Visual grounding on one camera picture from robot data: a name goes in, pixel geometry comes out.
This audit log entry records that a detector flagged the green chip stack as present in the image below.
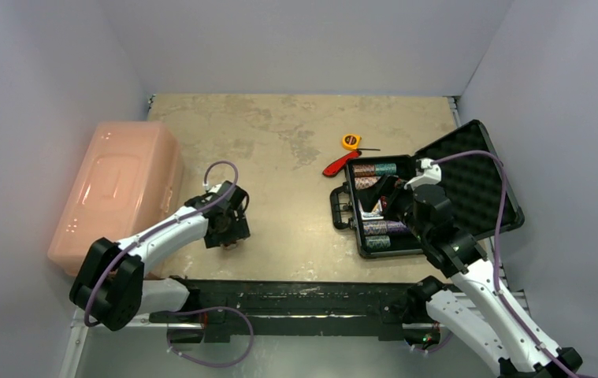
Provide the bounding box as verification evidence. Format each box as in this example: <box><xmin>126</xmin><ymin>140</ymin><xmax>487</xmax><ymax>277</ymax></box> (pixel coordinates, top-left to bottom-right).
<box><xmin>374</xmin><ymin>163</ymin><xmax>397</xmax><ymax>176</ymax></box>

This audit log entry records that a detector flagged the pink blue chip stack left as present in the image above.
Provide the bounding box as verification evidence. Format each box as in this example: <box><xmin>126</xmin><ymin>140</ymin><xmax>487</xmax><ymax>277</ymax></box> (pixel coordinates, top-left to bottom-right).
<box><xmin>354</xmin><ymin>176</ymin><xmax>380</xmax><ymax>190</ymax></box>

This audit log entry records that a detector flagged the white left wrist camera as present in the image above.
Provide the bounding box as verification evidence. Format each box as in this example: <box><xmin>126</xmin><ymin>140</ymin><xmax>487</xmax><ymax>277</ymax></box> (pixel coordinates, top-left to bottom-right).
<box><xmin>203</xmin><ymin>183</ymin><xmax>225</xmax><ymax>194</ymax></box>

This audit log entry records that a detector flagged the red black utility knife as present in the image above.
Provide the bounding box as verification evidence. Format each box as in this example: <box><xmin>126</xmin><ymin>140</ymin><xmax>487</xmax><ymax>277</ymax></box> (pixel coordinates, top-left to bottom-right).
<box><xmin>322</xmin><ymin>150</ymin><xmax>362</xmax><ymax>178</ymax></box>

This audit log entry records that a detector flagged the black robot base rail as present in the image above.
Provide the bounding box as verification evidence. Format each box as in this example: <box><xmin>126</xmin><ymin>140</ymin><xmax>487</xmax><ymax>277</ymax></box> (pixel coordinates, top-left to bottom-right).
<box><xmin>71</xmin><ymin>279</ymin><xmax>529</xmax><ymax>346</ymax></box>

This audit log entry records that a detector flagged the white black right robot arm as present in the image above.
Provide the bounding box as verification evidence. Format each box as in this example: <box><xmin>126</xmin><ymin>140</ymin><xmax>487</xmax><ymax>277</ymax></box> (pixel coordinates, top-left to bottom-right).
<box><xmin>358</xmin><ymin>175</ymin><xmax>583</xmax><ymax>377</ymax></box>

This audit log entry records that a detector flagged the yellow tape measure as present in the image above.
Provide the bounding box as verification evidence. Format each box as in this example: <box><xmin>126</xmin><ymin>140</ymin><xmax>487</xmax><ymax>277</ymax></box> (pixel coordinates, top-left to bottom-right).
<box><xmin>341</xmin><ymin>134</ymin><xmax>380</xmax><ymax>151</ymax></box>

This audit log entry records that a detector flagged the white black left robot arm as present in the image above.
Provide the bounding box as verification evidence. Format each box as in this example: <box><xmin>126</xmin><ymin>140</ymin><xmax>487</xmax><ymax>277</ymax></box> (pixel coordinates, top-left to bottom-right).
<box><xmin>69</xmin><ymin>181</ymin><xmax>251</xmax><ymax>331</ymax></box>

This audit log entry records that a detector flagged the orange purple chip stack front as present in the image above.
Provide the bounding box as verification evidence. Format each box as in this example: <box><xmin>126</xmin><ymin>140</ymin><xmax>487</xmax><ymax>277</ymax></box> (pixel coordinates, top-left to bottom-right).
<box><xmin>362</xmin><ymin>220</ymin><xmax>388</xmax><ymax>236</ymax></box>

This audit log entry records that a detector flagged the orange black chip stack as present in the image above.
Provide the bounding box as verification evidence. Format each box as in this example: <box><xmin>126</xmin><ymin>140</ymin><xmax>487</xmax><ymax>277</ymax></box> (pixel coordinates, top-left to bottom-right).
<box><xmin>352</xmin><ymin>165</ymin><xmax>376</xmax><ymax>177</ymax></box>

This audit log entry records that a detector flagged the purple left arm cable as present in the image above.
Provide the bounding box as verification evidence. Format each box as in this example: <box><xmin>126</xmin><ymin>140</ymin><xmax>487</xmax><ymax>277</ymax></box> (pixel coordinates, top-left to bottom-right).
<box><xmin>83</xmin><ymin>160</ymin><xmax>256</xmax><ymax>369</ymax></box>

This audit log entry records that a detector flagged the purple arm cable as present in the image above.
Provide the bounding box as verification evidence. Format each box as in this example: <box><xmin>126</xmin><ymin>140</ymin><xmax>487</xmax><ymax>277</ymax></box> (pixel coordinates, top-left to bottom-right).
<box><xmin>410</xmin><ymin>150</ymin><xmax>592</xmax><ymax>378</ymax></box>
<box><xmin>83</xmin><ymin>160</ymin><xmax>256</xmax><ymax>369</ymax></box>

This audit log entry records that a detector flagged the blue playing card deck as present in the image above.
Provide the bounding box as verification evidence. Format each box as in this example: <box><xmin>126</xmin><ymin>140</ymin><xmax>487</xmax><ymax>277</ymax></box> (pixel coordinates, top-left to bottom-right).
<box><xmin>358</xmin><ymin>202</ymin><xmax>384</xmax><ymax>221</ymax></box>

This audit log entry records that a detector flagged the black poker set case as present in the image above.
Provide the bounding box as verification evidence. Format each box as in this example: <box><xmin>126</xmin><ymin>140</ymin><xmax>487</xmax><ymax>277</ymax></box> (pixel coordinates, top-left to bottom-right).
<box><xmin>329</xmin><ymin>120</ymin><xmax>502</xmax><ymax>259</ymax></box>

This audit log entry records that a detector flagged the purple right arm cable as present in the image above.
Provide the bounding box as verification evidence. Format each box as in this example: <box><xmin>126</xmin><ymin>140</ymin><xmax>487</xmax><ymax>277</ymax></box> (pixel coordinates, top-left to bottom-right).
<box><xmin>410</xmin><ymin>150</ymin><xmax>592</xmax><ymax>378</ymax></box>

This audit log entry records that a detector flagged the grey blue poker chip stack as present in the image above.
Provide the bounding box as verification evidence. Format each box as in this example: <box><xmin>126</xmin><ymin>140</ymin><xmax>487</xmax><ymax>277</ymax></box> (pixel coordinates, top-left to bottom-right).
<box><xmin>365</xmin><ymin>235</ymin><xmax>392</xmax><ymax>251</ymax></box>

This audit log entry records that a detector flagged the pink translucent plastic storage box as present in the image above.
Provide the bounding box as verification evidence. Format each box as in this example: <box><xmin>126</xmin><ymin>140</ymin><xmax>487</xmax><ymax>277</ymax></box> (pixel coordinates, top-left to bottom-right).
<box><xmin>47</xmin><ymin>121</ymin><xmax>184</xmax><ymax>276</ymax></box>

